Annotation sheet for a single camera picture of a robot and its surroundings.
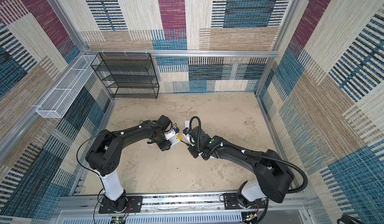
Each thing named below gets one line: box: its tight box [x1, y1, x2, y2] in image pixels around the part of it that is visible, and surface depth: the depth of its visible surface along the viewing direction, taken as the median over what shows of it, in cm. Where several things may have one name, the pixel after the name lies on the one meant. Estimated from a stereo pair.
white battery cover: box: [184, 120, 190, 129], surface depth 104 cm
